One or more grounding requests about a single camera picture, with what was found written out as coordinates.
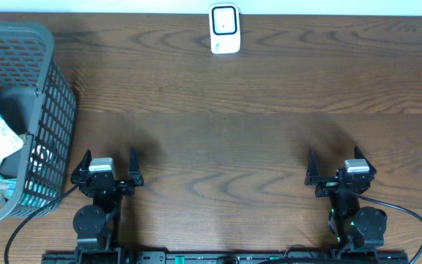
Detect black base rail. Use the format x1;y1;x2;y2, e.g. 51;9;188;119
41;250;410;264

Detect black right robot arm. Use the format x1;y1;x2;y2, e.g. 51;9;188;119
304;147;388;258

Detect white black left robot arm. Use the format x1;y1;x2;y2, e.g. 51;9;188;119
70;148;144;264

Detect white barcode scanner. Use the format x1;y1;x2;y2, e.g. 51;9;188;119
209;3;241;54

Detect grey plastic shopping basket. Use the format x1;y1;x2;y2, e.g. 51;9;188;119
0;21;77;221

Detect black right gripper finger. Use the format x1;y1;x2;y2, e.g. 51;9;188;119
354;146;377;175
304;151;321;186

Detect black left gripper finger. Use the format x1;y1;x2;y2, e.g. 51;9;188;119
128;147;144;186
70;150;92;185

